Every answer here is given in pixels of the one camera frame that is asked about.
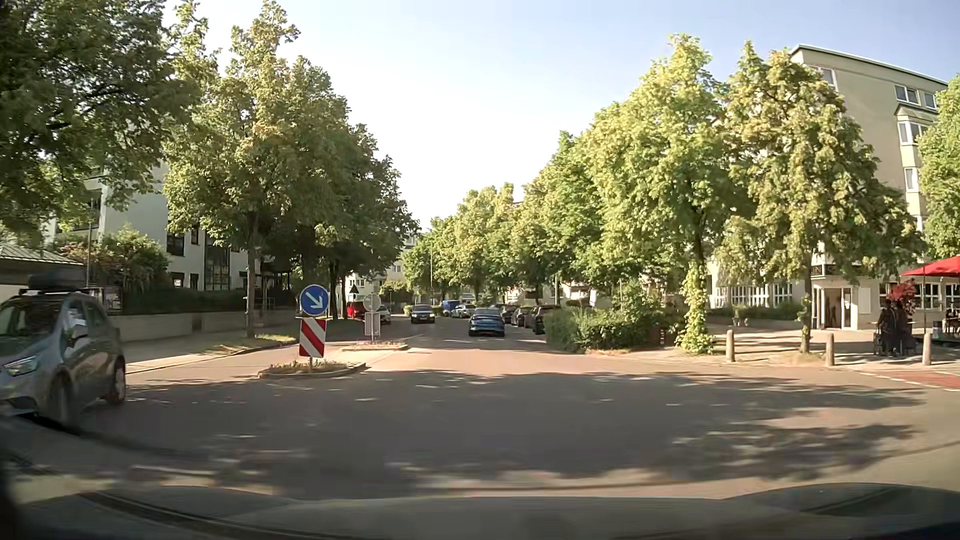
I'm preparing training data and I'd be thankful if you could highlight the blue car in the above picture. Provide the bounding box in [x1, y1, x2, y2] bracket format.
[468, 307, 507, 338]

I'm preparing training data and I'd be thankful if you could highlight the row of parked cars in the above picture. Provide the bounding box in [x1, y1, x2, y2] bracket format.
[491, 302, 564, 336]

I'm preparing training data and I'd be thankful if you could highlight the round road sign seen from behind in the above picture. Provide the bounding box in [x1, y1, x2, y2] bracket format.
[363, 292, 383, 345]

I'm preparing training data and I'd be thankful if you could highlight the green hedge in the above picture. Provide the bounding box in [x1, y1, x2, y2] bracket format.
[543, 303, 680, 354]

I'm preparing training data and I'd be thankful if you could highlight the grey asphalt road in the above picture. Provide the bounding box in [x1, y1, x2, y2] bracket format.
[0, 315, 960, 504]

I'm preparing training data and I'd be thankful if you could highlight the blue arrow sign with beacon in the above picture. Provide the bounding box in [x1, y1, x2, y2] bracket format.
[298, 283, 331, 372]

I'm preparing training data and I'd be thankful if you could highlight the row of trees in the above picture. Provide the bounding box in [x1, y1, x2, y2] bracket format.
[0, 0, 421, 339]
[401, 33, 960, 356]

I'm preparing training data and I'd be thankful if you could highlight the car's own bonnet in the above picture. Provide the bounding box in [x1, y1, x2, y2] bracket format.
[0, 481, 960, 540]

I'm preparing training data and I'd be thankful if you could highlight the white multi-storey building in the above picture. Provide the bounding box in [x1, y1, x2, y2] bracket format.
[45, 161, 294, 295]

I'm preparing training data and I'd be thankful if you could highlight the dark hedge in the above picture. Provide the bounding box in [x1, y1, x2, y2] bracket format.
[120, 287, 249, 316]

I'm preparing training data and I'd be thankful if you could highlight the paved pavement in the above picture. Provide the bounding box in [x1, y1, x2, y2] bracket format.
[600, 322, 960, 391]
[120, 318, 354, 376]

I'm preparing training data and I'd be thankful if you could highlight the green bush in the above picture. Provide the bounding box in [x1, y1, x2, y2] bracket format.
[60, 225, 174, 294]

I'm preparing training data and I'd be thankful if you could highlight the beige multi-storey building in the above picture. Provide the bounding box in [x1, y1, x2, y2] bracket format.
[705, 43, 960, 333]

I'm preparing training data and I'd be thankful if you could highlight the group of people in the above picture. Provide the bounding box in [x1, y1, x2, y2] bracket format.
[874, 298, 918, 358]

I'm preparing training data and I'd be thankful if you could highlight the grey car with roof box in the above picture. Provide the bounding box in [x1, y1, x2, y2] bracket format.
[0, 271, 128, 432]

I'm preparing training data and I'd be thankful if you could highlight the grey roofed shelter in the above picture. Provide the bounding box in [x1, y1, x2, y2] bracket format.
[0, 243, 85, 305]

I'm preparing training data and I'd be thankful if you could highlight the red parasol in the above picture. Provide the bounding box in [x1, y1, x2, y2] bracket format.
[900, 255, 960, 335]

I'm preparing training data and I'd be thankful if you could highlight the low grey wall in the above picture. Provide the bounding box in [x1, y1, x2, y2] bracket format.
[108, 308, 297, 344]

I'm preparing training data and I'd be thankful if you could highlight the lamp post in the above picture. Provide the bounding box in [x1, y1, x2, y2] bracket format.
[82, 196, 102, 290]

